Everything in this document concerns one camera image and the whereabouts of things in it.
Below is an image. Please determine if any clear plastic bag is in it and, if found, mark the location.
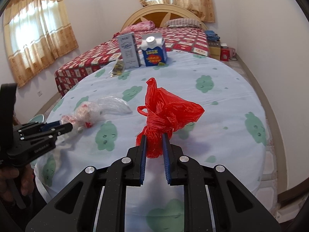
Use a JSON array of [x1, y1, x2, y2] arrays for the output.
[[60, 96, 132, 134]]

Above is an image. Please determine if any red plastic bag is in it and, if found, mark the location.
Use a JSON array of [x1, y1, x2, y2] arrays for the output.
[[136, 78, 205, 158]]

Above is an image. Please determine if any teal trash bin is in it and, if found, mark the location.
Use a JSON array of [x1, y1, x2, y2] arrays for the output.
[[28, 114, 45, 123]]

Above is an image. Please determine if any person's left hand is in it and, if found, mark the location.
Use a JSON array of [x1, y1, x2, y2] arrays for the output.
[[1, 164, 35, 202]]

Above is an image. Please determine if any white cloud pattern tablecloth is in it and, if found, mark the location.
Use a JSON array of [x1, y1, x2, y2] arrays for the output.
[[35, 51, 268, 231]]

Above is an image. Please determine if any small dark foil packet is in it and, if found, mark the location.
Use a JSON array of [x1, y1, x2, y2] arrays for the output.
[[110, 60, 125, 77]]

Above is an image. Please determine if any left beige curtain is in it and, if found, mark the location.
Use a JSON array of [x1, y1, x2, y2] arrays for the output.
[[3, 0, 79, 87]]

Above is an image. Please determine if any grey white carton box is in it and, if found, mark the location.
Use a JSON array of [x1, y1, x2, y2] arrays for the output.
[[116, 32, 141, 69]]

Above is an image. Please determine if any blue milk carton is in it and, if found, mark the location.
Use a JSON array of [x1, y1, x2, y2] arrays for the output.
[[140, 32, 168, 67]]

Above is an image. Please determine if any red box on floor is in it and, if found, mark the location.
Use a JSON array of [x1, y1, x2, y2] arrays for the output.
[[221, 48, 236, 61]]

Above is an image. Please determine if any bed with red checkered cover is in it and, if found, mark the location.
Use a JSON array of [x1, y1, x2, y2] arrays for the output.
[[54, 26, 211, 97]]

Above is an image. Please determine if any pink pillow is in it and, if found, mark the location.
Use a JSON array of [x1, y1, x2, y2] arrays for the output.
[[120, 20, 155, 34]]

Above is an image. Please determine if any blue folded clothes stack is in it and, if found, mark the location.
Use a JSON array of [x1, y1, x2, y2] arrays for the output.
[[205, 30, 220, 41]]

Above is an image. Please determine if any striped pillow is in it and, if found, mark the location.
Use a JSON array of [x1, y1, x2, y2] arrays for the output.
[[166, 18, 201, 28]]

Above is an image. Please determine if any beige wooden headboard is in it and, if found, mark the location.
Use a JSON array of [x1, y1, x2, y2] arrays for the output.
[[121, 4, 208, 30]]

